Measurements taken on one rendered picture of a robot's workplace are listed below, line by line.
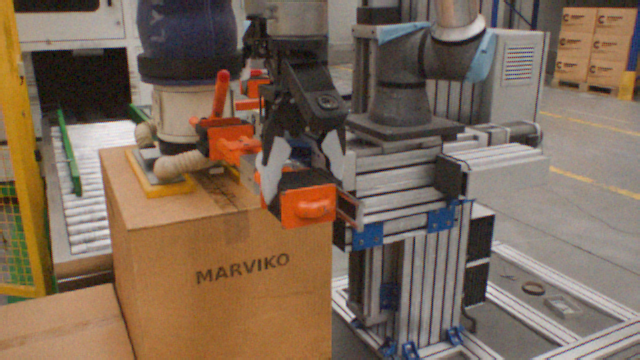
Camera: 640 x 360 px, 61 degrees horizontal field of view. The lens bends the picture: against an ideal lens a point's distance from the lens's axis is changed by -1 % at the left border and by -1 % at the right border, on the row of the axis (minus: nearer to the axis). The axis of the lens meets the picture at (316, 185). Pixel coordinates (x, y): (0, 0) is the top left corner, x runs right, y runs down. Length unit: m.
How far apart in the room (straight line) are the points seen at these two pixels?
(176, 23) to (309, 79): 0.55
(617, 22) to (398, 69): 7.79
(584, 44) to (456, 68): 8.08
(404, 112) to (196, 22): 0.50
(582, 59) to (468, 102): 7.69
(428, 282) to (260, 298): 0.78
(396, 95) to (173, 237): 0.60
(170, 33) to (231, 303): 0.55
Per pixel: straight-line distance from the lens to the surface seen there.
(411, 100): 1.29
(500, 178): 1.35
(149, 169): 1.24
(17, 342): 1.52
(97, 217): 2.21
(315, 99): 0.62
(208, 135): 0.99
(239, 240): 1.05
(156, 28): 1.17
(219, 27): 1.17
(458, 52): 1.21
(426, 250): 1.72
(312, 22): 0.66
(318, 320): 1.21
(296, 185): 0.69
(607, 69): 9.04
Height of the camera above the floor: 1.32
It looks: 19 degrees down
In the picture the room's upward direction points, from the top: straight up
